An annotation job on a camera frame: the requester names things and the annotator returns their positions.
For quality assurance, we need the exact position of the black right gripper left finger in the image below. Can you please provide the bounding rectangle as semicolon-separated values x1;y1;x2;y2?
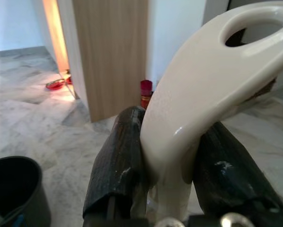
82;105;148;227

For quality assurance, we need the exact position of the light wood cabinet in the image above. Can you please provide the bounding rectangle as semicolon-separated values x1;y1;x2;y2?
42;0;150;123

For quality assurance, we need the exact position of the red bottle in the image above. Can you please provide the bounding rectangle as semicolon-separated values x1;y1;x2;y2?
140;79;154;111

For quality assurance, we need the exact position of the black round container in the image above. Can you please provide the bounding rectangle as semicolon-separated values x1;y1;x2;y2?
0;156;52;227

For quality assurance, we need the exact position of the white loop-handled pole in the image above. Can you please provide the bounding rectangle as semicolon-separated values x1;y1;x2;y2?
140;1;283;227

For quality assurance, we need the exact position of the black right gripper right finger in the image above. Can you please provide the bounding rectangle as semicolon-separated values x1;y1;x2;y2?
193;122;283;220

